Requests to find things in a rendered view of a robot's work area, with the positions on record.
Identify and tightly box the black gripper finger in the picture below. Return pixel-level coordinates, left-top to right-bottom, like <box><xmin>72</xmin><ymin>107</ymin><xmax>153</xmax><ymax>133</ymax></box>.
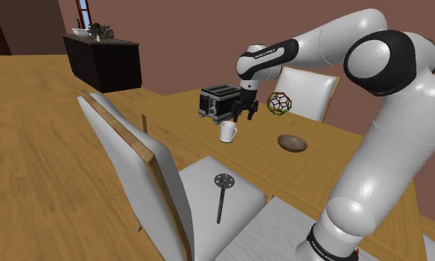
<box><xmin>246</xmin><ymin>99</ymin><xmax>260</xmax><ymax>122</ymax></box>
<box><xmin>231</xmin><ymin>101</ymin><xmax>243</xmax><ymax>123</ymax></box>

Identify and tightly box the black toaster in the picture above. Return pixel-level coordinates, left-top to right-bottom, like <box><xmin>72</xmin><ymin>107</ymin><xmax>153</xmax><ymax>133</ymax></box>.
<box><xmin>197</xmin><ymin>83</ymin><xmax>242</xmax><ymax>125</ymax></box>

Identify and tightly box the white mug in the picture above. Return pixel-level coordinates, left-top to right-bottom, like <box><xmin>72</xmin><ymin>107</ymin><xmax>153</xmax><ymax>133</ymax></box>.
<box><xmin>218</xmin><ymin>120</ymin><xmax>238</xmax><ymax>144</ymax></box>

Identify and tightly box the brown bowl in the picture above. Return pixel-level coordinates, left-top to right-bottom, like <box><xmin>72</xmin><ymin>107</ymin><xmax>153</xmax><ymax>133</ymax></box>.
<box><xmin>277</xmin><ymin>133</ymin><xmax>309</xmax><ymax>153</ymax></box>

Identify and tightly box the black perforated skimmer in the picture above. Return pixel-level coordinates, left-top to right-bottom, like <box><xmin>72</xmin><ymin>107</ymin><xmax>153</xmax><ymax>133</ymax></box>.
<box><xmin>213</xmin><ymin>173</ymin><xmax>235</xmax><ymax>225</ymax></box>

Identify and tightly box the wooden dining table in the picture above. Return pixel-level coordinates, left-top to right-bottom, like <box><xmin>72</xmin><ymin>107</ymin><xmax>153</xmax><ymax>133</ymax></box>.
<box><xmin>135</xmin><ymin>87</ymin><xmax>429</xmax><ymax>261</ymax></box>

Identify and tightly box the grey robot stand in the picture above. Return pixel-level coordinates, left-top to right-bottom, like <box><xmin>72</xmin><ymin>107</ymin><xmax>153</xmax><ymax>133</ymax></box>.
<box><xmin>215</xmin><ymin>196</ymin><xmax>435</xmax><ymax>261</ymax></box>

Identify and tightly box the dark sideboard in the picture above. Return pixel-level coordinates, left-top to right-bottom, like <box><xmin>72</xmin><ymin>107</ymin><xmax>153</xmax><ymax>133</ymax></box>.
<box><xmin>61</xmin><ymin>22</ymin><xmax>143</xmax><ymax>94</ymax></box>

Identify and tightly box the colourful wire polyhedron ball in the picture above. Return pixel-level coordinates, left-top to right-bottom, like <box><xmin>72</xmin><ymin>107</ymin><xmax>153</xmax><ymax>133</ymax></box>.
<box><xmin>266</xmin><ymin>91</ymin><xmax>293</xmax><ymax>117</ymax></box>

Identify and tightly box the white chair with wooden frame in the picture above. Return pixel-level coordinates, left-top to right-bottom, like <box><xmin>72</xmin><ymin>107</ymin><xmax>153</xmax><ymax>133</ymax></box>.
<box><xmin>76</xmin><ymin>89</ymin><xmax>269</xmax><ymax>261</ymax></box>
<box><xmin>272</xmin><ymin>66</ymin><xmax>341</xmax><ymax>123</ymax></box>

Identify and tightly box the window with red frame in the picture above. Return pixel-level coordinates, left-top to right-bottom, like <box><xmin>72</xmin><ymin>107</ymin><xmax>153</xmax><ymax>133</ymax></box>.
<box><xmin>75</xmin><ymin>0</ymin><xmax>93</xmax><ymax>30</ymax></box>

